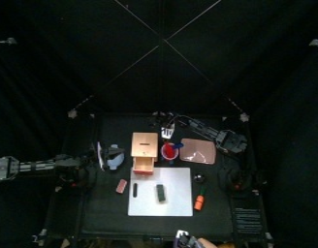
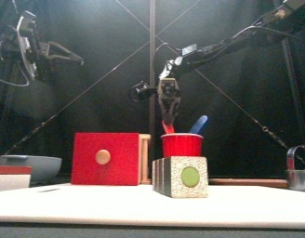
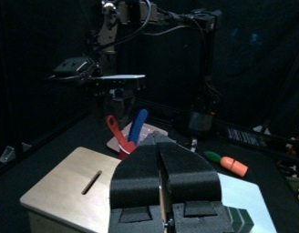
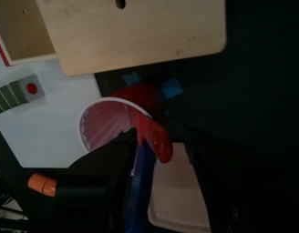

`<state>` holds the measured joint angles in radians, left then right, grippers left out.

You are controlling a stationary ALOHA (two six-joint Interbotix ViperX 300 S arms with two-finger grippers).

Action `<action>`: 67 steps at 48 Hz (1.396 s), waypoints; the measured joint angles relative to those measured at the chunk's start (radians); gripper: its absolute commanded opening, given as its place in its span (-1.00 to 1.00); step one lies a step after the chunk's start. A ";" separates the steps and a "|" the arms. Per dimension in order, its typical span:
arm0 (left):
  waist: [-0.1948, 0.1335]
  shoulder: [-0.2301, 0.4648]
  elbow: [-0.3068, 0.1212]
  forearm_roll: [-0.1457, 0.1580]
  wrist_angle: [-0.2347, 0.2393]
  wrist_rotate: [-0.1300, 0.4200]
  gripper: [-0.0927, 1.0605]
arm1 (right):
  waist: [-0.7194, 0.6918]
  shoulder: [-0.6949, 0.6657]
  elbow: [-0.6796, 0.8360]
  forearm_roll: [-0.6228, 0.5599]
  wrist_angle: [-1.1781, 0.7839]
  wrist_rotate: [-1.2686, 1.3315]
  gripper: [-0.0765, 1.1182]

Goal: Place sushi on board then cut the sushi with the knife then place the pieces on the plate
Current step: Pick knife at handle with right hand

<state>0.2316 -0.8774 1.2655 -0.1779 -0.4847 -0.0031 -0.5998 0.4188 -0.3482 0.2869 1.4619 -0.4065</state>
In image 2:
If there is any red toy knife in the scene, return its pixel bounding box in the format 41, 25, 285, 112
160, 119, 177, 135

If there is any toy sushi roll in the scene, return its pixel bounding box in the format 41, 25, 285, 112
152, 155, 209, 199

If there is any pink rectangular plate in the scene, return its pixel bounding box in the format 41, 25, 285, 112
207, 178, 290, 189

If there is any wooden box with red drawer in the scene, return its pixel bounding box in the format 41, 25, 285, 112
71, 132, 153, 186

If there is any grey bowl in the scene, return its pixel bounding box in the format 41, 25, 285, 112
0, 154, 63, 183

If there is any metal measuring cup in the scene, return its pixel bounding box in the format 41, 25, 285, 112
285, 144, 305, 192

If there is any red and white toy block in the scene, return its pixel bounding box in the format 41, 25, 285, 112
0, 165, 33, 193

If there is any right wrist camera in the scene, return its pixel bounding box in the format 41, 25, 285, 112
129, 81, 160, 103

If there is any black frame pole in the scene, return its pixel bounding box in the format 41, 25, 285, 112
148, 0, 157, 156
283, 38, 303, 147

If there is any diagonal brace wire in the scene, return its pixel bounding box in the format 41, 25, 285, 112
115, 0, 305, 170
0, 0, 203, 157

